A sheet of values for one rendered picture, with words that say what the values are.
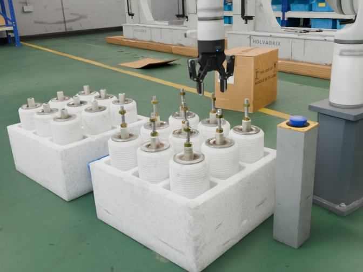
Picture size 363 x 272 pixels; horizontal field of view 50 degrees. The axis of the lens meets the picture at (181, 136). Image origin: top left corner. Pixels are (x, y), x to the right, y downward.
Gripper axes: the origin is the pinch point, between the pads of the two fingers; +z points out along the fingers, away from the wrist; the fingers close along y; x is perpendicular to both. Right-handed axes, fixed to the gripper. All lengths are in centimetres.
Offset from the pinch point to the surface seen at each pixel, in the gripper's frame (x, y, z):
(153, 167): -14.4, -23.3, 13.7
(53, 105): 51, -42, 11
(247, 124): -11.8, 4.8, 8.0
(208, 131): -3.5, -3.0, 11.2
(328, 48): 121, 149, 15
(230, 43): 220, 126, 20
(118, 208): -6.0, -31.8, 27.5
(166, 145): -11.4, -18.7, 9.7
